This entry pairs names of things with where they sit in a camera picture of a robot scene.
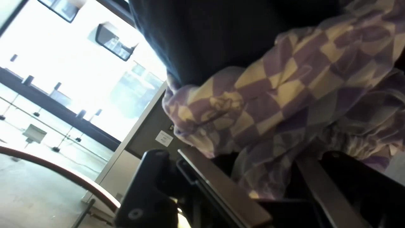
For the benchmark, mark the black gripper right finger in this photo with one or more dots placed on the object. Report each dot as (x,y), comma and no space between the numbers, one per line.
(326,192)

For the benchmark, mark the dark balcony ledge railing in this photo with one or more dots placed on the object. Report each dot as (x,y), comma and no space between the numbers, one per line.
(55,104)

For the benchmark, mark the purple yellow checkered cloth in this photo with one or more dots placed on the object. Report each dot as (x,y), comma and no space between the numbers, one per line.
(333,86)

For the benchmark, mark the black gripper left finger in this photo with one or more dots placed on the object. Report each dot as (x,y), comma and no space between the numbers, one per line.
(238,208)

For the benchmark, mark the dark wall panel with signs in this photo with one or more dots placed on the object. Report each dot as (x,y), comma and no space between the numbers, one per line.
(156,132)

